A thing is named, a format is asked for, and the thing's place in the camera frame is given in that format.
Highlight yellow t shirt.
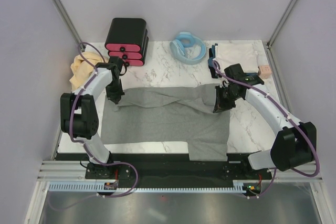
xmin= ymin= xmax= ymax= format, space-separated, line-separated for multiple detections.
xmin=69 ymin=52 xmax=108 ymax=91

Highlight grey t shirt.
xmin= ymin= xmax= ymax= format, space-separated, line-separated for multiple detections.
xmin=101 ymin=84 xmax=230 ymax=161

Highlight black pink drawer box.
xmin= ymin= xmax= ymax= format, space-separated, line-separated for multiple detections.
xmin=104 ymin=18 xmax=149 ymax=67

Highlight light blue headphones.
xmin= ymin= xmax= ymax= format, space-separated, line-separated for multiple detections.
xmin=169 ymin=31 xmax=206 ymax=65

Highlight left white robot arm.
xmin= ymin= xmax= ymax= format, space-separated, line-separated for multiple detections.
xmin=60 ymin=57 xmax=127 ymax=179

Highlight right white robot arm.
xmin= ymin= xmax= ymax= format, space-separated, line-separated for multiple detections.
xmin=213 ymin=61 xmax=320 ymax=179

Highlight white blue folded t shirt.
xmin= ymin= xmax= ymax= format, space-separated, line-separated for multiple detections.
xmin=208 ymin=42 xmax=268 ymax=79

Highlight pink cube power strip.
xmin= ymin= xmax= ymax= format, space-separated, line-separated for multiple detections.
xmin=258 ymin=65 xmax=272 ymax=80

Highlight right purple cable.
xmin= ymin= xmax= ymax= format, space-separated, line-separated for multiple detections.
xmin=212 ymin=60 xmax=321 ymax=200

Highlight purple cable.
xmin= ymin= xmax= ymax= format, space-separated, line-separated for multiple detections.
xmin=48 ymin=41 xmax=140 ymax=211
xmin=212 ymin=60 xmax=321 ymax=200

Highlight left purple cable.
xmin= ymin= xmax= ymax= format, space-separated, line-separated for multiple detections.
xmin=48 ymin=41 xmax=140 ymax=211

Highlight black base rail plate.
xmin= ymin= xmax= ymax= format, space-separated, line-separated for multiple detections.
xmin=56 ymin=152 xmax=272 ymax=189

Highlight light blue cable duct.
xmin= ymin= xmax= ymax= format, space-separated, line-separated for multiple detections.
xmin=48 ymin=182 xmax=246 ymax=194

